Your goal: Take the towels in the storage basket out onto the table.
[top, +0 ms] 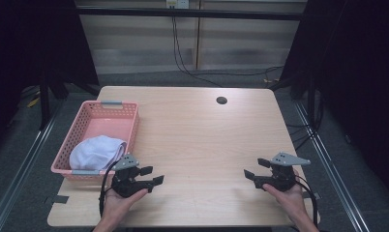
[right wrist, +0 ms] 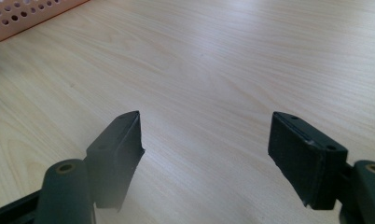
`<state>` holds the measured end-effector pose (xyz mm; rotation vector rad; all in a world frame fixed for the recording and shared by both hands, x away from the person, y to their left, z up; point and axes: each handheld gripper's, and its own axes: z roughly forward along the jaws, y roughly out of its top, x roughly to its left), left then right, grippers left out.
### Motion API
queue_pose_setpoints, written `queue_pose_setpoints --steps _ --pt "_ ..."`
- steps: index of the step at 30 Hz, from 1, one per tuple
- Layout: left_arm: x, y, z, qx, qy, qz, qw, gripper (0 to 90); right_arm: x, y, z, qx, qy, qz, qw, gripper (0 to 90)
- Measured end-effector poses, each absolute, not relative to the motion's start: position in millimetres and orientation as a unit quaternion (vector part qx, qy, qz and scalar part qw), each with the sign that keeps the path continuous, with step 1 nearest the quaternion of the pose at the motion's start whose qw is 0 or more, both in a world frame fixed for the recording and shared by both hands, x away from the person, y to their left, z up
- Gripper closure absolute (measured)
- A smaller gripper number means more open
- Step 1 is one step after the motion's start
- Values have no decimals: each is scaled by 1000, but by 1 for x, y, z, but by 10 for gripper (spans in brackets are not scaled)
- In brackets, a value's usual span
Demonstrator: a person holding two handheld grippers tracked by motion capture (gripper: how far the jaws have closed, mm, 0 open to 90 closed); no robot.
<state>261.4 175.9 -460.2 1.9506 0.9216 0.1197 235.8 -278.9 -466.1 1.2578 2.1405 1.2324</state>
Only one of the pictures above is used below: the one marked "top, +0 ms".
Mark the person's right hand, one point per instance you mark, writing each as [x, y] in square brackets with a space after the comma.
[291, 199]

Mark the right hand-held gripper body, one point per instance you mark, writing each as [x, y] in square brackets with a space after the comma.
[279, 180]

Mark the person's left hand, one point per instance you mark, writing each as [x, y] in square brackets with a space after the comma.
[116, 206]

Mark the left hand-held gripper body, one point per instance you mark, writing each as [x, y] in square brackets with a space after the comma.
[128, 187]

